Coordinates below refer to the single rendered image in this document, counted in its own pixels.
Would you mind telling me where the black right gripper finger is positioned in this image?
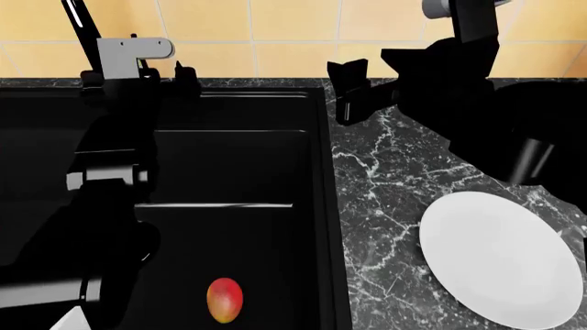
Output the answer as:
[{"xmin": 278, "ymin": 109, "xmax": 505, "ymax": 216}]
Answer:
[
  {"xmin": 326, "ymin": 58, "xmax": 371, "ymax": 102},
  {"xmin": 334, "ymin": 84, "xmax": 401, "ymax": 127}
]

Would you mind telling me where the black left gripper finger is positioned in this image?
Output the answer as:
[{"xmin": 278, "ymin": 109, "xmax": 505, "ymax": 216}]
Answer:
[
  {"xmin": 79, "ymin": 69, "xmax": 105, "ymax": 94},
  {"xmin": 172, "ymin": 60, "xmax": 202, "ymax": 102}
]

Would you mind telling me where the black sink faucet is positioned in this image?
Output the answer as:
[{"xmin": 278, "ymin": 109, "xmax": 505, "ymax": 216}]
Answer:
[{"xmin": 61, "ymin": 0, "xmax": 104, "ymax": 75}]

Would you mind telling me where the black kitchen sink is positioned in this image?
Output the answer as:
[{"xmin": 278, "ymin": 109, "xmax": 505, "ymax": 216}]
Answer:
[{"xmin": 0, "ymin": 85, "xmax": 355, "ymax": 330}]

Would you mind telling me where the red yellow mango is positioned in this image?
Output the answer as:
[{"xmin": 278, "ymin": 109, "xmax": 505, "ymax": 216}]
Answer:
[{"xmin": 205, "ymin": 277, "xmax": 245, "ymax": 325}]

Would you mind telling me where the white round plate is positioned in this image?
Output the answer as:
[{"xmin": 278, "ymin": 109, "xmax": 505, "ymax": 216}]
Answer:
[{"xmin": 417, "ymin": 190, "xmax": 585, "ymax": 330}]

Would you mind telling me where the white robot torso part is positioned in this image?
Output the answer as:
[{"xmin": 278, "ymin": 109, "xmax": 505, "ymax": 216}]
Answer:
[{"xmin": 47, "ymin": 305, "xmax": 94, "ymax": 330}]

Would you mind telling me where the grey left wrist camera bracket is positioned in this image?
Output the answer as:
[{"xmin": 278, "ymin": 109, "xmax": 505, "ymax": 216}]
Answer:
[{"xmin": 95, "ymin": 36, "xmax": 176, "ymax": 81}]

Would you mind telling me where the black grey right wrist camera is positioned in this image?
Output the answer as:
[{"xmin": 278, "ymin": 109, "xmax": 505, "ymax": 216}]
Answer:
[{"xmin": 421, "ymin": 0, "xmax": 513, "ymax": 44}]

